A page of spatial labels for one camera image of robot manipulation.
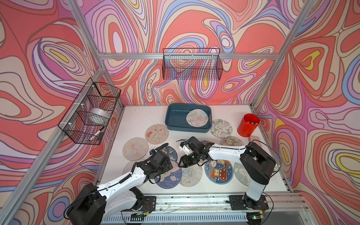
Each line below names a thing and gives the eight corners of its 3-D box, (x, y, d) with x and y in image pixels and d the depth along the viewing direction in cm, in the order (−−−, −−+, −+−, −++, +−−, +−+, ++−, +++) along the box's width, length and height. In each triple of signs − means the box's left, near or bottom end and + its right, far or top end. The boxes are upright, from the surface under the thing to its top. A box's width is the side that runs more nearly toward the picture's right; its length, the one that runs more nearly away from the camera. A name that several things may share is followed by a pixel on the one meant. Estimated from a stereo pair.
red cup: (239, 137, 102) (246, 125, 91) (235, 125, 108) (241, 113, 97) (253, 137, 101) (262, 125, 91) (249, 125, 108) (256, 113, 97)
